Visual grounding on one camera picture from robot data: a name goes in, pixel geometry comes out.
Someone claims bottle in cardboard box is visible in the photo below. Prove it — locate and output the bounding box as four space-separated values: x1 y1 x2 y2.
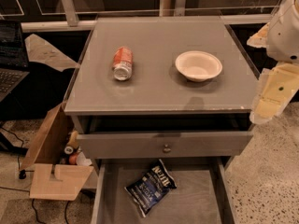
64 131 78 155

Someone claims grey top drawer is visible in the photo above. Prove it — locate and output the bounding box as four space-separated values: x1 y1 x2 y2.
78 131 253 159

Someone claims orange item in box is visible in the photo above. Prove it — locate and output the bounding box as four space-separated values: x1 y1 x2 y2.
68 153 78 165

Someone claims grey drawer cabinet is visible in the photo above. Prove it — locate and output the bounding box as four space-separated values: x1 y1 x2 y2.
63 15 261 224

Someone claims round metal drawer knob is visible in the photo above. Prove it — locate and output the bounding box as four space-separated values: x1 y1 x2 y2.
163 145 171 153

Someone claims white paper bowl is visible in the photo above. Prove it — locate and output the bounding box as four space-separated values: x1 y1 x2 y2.
175 50 222 82

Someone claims grey drawer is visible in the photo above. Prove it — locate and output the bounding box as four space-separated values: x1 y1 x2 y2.
91 158 237 224
78 131 253 159

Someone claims grey middle drawer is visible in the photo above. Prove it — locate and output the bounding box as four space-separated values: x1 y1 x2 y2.
91 158 237 224

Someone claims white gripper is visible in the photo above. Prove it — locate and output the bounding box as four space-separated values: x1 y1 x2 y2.
247 0 299 124

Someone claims black laptop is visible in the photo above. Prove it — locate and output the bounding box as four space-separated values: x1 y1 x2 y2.
0 20 29 101

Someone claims brown cardboard box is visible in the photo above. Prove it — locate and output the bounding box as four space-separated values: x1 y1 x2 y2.
21 105 93 201

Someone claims orange soda can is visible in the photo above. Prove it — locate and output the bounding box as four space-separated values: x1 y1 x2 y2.
112 47 133 81

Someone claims blue chip bag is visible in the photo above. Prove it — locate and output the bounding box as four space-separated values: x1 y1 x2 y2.
124 159 177 217

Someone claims black cable on floor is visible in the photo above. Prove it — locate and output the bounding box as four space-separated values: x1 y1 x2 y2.
0 126 73 224

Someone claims metal railing frame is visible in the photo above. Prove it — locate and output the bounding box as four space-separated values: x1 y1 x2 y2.
0 0 299 34

